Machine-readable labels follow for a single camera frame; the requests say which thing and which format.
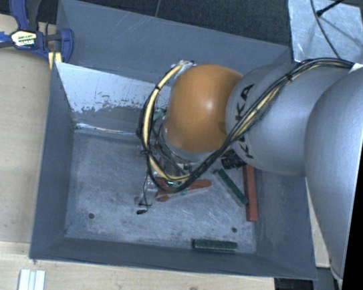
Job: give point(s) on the pale wood flat board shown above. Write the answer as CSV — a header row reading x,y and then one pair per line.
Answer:
x,y
8,149

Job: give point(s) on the dark green flat block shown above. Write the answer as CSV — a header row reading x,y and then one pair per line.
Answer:
x,y
215,245
232,186

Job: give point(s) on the red-brown flat block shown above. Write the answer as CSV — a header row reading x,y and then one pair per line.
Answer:
x,y
250,198
201,184

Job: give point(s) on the grey metal bin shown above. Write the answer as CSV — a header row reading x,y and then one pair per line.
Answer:
x,y
106,197

